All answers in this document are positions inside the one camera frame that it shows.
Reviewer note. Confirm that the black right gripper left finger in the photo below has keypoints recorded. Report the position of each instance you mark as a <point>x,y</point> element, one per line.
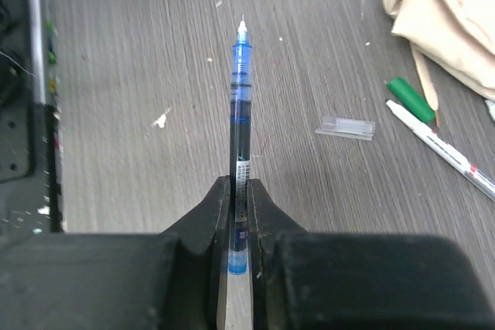
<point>176,279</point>

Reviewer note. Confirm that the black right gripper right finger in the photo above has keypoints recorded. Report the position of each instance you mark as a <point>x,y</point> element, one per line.
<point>305,280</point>

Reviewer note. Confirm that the clear plastic pen cap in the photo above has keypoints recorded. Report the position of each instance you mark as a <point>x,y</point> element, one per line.
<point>347,128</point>

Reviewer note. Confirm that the blue transparent gel pen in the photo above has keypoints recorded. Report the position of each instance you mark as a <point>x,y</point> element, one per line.
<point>240,149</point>

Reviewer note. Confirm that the dark green pen cap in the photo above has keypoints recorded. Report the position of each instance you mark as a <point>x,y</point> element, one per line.
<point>416,104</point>

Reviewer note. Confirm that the white marker lime end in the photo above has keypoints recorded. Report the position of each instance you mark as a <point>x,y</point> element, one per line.
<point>451,155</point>

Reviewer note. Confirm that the white marker dark green end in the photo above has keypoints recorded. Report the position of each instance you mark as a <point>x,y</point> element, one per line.
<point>490,105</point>

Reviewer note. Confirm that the beige cloth bag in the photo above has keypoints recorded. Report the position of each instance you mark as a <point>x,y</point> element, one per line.
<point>458,35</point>

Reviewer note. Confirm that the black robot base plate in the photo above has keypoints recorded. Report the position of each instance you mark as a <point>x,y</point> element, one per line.
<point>29,189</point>

